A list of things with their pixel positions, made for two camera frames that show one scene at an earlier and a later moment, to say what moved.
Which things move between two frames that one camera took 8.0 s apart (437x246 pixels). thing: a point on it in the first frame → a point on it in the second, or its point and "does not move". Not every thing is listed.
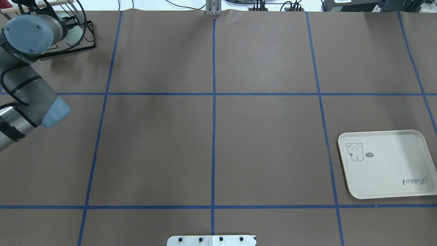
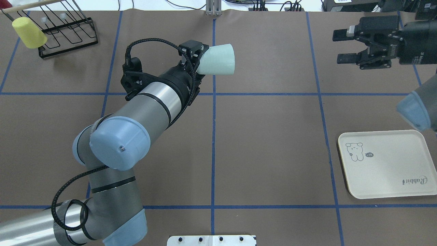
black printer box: (352, 5) does not move
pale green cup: (74, 35) → (217, 60)
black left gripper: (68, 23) → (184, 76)
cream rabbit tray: (387, 164) does not move
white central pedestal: (212, 240) does not move
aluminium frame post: (213, 7) does not move
